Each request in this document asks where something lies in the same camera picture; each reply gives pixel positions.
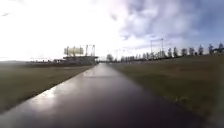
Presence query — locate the grass field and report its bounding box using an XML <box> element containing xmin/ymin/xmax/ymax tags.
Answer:
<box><xmin>108</xmin><ymin>54</ymin><xmax>224</xmax><ymax>128</ymax></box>
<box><xmin>0</xmin><ymin>61</ymin><xmax>96</xmax><ymax>114</ymax></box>

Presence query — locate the row of trees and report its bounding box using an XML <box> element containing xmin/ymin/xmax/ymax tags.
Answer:
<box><xmin>105</xmin><ymin>42</ymin><xmax>224</xmax><ymax>64</ymax></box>

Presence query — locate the tall pole frame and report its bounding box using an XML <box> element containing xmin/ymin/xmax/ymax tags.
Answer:
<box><xmin>149</xmin><ymin>38</ymin><xmax>165</xmax><ymax>58</ymax></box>

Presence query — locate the building with scaffolding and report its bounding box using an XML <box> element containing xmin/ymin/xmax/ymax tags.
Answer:
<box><xmin>52</xmin><ymin>44</ymin><xmax>100</xmax><ymax>66</ymax></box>

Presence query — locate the wet dark asphalt path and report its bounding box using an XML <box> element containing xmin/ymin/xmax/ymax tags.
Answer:
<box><xmin>0</xmin><ymin>63</ymin><xmax>210</xmax><ymax>128</ymax></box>

